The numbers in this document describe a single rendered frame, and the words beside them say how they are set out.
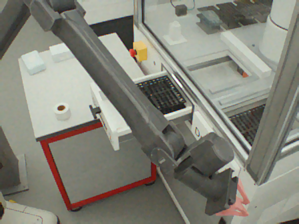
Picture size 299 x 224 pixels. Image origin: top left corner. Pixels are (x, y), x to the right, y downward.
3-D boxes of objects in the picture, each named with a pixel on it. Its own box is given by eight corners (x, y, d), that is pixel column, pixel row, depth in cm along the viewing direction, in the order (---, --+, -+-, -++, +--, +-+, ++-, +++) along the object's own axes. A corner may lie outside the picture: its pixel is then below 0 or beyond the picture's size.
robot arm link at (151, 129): (58, 5, 73) (25, 11, 64) (71, -13, 70) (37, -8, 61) (174, 151, 75) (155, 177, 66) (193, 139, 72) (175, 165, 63)
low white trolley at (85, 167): (69, 219, 189) (35, 137, 135) (47, 145, 228) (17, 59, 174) (158, 188, 206) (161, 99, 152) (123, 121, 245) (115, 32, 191)
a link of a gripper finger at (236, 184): (259, 191, 74) (232, 172, 72) (257, 217, 69) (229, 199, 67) (238, 200, 79) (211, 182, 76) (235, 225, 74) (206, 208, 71)
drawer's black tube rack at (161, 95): (133, 129, 128) (133, 118, 124) (117, 101, 140) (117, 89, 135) (185, 113, 135) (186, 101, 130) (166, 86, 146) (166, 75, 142)
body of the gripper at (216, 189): (236, 170, 73) (213, 154, 71) (231, 209, 66) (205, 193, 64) (216, 180, 77) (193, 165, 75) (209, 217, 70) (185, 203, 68)
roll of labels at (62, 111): (60, 122, 141) (58, 116, 138) (52, 114, 145) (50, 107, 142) (73, 115, 144) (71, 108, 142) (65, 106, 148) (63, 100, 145)
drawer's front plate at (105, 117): (115, 151, 123) (112, 132, 115) (92, 101, 142) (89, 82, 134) (119, 150, 124) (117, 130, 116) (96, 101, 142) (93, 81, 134)
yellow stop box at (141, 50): (137, 63, 158) (137, 50, 152) (132, 54, 162) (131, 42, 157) (147, 60, 159) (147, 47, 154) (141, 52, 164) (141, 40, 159)
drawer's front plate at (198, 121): (229, 188, 112) (236, 170, 104) (191, 131, 130) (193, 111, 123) (234, 186, 112) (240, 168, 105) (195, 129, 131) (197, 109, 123)
